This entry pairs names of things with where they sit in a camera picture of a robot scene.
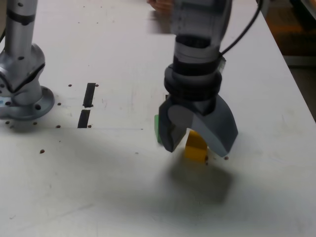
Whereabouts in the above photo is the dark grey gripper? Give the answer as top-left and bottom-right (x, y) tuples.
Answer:
(158, 95), (239, 158)

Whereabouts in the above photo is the yellow cube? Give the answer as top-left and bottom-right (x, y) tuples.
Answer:
(184, 130), (208, 164)

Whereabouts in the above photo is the green cube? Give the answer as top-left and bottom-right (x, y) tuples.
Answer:
(154, 114), (161, 144)

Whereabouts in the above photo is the person's hand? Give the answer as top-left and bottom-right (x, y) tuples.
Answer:
(147, 0), (175, 12)

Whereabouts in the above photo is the black tape strip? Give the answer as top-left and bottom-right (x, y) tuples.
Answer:
(77, 82), (96, 129)

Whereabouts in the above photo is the small grey gripper camera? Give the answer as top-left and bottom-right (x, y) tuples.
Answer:
(217, 54), (227, 74)

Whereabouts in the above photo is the black camera cable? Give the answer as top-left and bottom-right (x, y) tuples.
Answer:
(219, 0), (263, 54)

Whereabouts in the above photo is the grey metal frame bar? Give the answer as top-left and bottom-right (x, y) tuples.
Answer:
(283, 54), (316, 67)

